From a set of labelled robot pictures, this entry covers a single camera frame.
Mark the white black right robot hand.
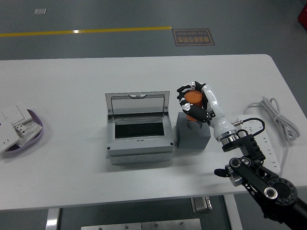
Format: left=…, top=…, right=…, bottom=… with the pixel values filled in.
left=177, top=80, right=238, bottom=142

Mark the orange cylinder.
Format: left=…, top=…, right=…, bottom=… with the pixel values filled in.
left=184, top=90, right=205, bottom=122

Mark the grey box with clear lid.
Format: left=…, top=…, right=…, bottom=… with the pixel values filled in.
left=105, top=90, right=175, bottom=165

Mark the grey cube with round hole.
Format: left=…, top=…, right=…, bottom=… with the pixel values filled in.
left=176, top=112, right=212, bottom=150

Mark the white power strip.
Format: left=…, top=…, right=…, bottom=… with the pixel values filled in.
left=236, top=114, right=282, bottom=175

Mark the brown floor sign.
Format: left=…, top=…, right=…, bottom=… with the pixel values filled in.
left=172, top=28, right=215, bottom=47

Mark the white table leg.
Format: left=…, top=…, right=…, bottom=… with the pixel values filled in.
left=45, top=207, right=60, bottom=230
left=224, top=194, right=243, bottom=230

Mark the red object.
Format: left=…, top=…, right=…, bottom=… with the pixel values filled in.
left=297, top=4, right=307, bottom=27

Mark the yellow floor tape line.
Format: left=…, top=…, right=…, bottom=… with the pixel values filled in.
left=0, top=25, right=173, bottom=38

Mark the purple tray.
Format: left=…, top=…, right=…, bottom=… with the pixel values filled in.
left=0, top=109, right=44, bottom=159

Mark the white circuit breaker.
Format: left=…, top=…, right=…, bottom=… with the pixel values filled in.
left=13, top=120, right=41, bottom=145

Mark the white socket panel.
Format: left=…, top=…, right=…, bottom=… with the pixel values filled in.
left=0, top=121, right=20, bottom=154

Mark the white power cable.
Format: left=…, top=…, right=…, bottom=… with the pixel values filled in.
left=243, top=96, right=301, bottom=176

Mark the grey metal table bracket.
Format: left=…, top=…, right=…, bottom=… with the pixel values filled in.
left=190, top=196, right=213, bottom=214

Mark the grey metal base plate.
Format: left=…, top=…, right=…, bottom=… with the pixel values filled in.
left=81, top=218, right=202, bottom=230

